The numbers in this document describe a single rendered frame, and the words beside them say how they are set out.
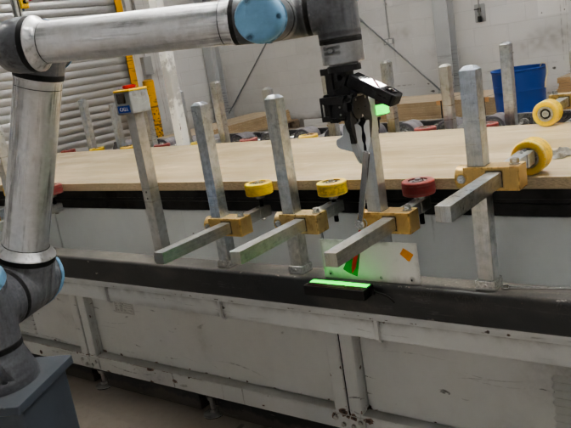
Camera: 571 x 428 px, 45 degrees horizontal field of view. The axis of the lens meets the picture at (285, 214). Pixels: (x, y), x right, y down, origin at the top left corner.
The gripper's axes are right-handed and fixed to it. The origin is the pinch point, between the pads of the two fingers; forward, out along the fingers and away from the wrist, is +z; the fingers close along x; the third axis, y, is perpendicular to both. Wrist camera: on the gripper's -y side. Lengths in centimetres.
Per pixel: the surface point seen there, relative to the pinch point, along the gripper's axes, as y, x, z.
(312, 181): 32.5, -25.3, 11.5
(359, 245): -2.8, 11.0, 16.4
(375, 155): 1.0, -6.8, 1.2
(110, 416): 136, -15, 102
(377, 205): 1.6, -5.8, 12.6
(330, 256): -1.4, 20.0, 15.6
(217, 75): 728, -773, 8
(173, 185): 87, -26, 13
